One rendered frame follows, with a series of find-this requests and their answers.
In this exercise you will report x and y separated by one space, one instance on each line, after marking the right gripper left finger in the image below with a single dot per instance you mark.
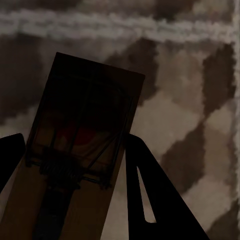
12 149

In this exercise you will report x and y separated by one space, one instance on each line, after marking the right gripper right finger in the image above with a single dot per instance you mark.
174 220

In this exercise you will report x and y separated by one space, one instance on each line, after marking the mousetrap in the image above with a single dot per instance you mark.
67 176

